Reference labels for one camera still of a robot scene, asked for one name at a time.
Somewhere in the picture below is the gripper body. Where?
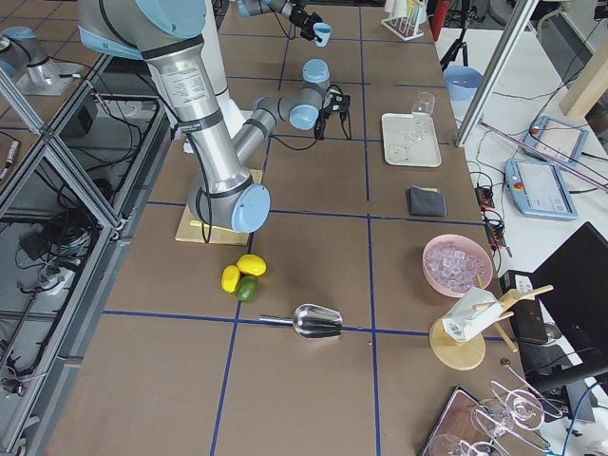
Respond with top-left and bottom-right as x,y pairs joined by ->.
288,3 -> 323,41
313,92 -> 352,141

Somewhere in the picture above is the light blue cup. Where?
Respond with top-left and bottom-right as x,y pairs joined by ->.
313,22 -> 333,48

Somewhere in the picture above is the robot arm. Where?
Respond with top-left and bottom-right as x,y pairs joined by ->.
237,0 -> 326,46
79,1 -> 331,233

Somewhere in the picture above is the blue bowl with fork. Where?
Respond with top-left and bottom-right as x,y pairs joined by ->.
444,66 -> 483,101

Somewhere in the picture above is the pink bowl with ice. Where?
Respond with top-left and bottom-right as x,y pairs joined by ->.
422,234 -> 494,297

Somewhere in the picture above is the metal ice scoop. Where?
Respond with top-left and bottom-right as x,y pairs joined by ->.
258,303 -> 343,339

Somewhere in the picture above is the cream bear tray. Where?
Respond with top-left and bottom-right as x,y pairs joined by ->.
381,113 -> 442,168

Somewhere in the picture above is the wine glass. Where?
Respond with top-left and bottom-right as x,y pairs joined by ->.
407,91 -> 436,143

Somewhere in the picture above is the red cylinder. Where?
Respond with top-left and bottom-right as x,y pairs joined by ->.
430,0 -> 450,42

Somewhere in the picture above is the grey folded cloth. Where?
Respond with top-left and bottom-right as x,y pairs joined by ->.
406,186 -> 447,217

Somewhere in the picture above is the wooden cutting board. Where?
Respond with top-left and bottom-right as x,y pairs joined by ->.
175,170 -> 271,245

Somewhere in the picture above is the green lime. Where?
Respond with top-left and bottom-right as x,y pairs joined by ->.
235,275 -> 259,302

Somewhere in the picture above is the whole yellow lemon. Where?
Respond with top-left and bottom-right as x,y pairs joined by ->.
220,265 -> 241,294

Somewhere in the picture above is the far teach pendant tablet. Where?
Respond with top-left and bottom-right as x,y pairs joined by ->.
523,115 -> 588,165

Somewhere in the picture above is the teach pendant tablet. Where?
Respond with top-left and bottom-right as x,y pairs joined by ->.
523,115 -> 588,165
504,159 -> 578,220

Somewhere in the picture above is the near teach pendant tablet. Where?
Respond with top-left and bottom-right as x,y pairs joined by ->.
504,159 -> 578,220

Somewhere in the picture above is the white carton on stand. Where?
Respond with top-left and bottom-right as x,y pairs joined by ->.
442,287 -> 503,343

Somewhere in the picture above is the round wooden stand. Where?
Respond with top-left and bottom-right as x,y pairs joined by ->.
429,285 -> 554,371

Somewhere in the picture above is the black monitor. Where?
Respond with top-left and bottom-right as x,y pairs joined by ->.
530,221 -> 607,392

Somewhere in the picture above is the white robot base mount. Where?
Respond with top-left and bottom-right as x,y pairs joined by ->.
200,0 -> 252,139

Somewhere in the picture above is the white wire cup rack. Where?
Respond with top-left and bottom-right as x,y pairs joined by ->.
381,0 -> 427,41

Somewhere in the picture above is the aluminium frame post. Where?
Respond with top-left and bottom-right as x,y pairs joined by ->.
455,0 -> 539,147

